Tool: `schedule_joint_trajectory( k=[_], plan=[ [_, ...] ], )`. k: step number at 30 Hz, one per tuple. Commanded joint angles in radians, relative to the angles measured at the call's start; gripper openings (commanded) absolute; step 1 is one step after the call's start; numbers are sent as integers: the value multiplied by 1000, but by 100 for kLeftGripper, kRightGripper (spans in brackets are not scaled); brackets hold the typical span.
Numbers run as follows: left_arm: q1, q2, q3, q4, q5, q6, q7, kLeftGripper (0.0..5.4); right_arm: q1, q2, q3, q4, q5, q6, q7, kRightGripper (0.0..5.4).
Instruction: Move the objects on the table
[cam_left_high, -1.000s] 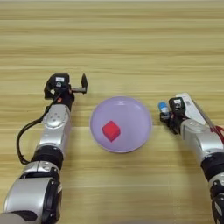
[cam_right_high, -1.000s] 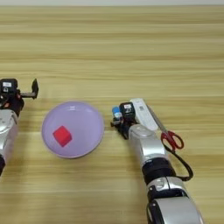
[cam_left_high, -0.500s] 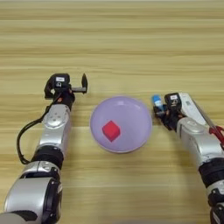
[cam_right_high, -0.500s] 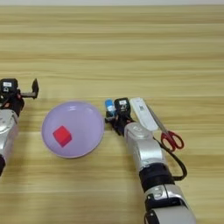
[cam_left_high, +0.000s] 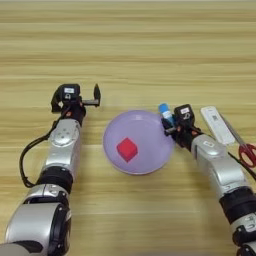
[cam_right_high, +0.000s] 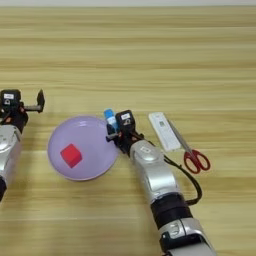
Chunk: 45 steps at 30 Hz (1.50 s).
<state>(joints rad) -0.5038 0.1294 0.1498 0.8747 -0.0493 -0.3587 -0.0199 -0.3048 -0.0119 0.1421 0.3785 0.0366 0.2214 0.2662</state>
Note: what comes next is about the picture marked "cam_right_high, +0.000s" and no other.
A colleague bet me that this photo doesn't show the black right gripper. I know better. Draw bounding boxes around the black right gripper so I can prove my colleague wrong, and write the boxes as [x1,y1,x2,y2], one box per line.
[105,123,144,156]

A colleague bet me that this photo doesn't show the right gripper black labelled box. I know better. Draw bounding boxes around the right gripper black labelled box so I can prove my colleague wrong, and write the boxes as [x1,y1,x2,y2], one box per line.
[114,109,136,130]

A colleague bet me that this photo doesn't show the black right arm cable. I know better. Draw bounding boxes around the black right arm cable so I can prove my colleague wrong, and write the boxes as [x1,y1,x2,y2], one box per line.
[163,154,203,206]

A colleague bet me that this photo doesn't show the red cube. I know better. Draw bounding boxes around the red cube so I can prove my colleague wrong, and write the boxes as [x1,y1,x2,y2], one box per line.
[59,143,83,169]

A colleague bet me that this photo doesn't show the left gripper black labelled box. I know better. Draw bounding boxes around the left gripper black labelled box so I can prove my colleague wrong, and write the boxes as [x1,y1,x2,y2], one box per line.
[0,89,22,108]

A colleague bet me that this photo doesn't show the round purple plate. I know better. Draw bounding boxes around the round purple plate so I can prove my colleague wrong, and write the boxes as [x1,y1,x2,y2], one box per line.
[47,115,120,182]

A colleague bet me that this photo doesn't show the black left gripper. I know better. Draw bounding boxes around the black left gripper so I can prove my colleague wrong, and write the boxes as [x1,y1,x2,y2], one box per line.
[0,89,46,133]

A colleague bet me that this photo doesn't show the blue glue stick tube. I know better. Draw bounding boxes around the blue glue stick tube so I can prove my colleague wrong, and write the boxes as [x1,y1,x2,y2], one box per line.
[103,108,120,133]

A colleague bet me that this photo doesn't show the red handled scissors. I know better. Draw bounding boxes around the red handled scissors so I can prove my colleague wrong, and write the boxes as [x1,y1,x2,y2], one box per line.
[167,119,211,175]

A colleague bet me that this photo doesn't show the white remote control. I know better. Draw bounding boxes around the white remote control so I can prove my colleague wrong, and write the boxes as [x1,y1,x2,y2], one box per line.
[148,112,182,153]

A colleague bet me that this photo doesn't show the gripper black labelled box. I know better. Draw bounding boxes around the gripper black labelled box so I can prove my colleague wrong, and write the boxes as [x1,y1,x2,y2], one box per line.
[114,109,136,130]
[0,89,22,108]

